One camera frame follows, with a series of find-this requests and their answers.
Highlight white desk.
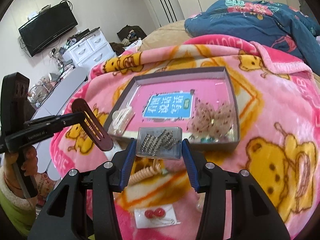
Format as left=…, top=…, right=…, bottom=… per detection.
left=32, top=66, right=89, bottom=180

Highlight pink bear printed blanket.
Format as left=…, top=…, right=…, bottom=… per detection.
left=50, top=35, right=320, bottom=240

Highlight orange printed carton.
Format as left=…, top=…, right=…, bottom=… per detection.
left=34, top=171, right=59, bottom=200

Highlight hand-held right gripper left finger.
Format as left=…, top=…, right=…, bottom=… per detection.
left=27, top=138, right=137, bottom=240

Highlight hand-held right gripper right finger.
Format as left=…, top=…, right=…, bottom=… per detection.
left=182, top=139, right=292, bottom=240

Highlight earrings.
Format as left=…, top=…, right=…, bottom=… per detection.
left=134, top=204, right=182, bottom=229

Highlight person's left hand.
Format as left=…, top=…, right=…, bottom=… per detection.
left=4, top=145, right=38, bottom=180

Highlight red string bracelet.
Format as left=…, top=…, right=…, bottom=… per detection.
left=4, top=177, right=23, bottom=189

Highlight teal beaded hair accessory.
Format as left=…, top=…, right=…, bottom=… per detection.
left=196, top=135, right=218, bottom=143

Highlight white drawer cabinet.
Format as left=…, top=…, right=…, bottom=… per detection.
left=62, top=27, right=117, bottom=68

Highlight clear hair claw clip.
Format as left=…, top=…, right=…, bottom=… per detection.
left=112, top=106, right=134, bottom=135

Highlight grey shallow cardboard box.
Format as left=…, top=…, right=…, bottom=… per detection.
left=103, top=66, right=241, bottom=152

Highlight tan bed sheet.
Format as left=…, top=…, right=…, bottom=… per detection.
left=140, top=20, right=193, bottom=55

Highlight black wall television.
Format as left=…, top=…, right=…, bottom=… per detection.
left=18, top=1, right=78, bottom=57

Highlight person's left forearm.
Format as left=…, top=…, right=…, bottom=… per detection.
left=0, top=165, right=38, bottom=237

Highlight dark bag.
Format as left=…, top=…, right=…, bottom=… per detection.
left=117, top=25, right=147, bottom=47

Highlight silver rhinestone hair clip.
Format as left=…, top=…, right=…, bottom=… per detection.
left=140, top=132, right=161, bottom=156
left=156, top=129, right=179, bottom=153

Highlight blue floral quilt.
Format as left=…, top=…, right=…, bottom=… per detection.
left=184, top=0, right=320, bottom=74

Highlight peach spiral hair tie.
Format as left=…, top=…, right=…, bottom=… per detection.
left=131, top=159, right=163, bottom=184

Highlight clear plastic box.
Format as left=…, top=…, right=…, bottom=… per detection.
left=135, top=126, right=183, bottom=161

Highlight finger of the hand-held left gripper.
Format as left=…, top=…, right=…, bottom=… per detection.
left=54, top=112, right=87, bottom=134
left=24, top=112, right=85, bottom=127

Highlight brown bag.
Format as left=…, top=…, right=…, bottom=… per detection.
left=109, top=42, right=125, bottom=55

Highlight bag of beaded hair ties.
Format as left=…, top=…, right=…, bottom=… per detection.
left=187, top=100, right=237, bottom=140

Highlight brown slotted hair clip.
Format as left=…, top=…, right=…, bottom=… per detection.
left=71, top=99, right=114, bottom=152

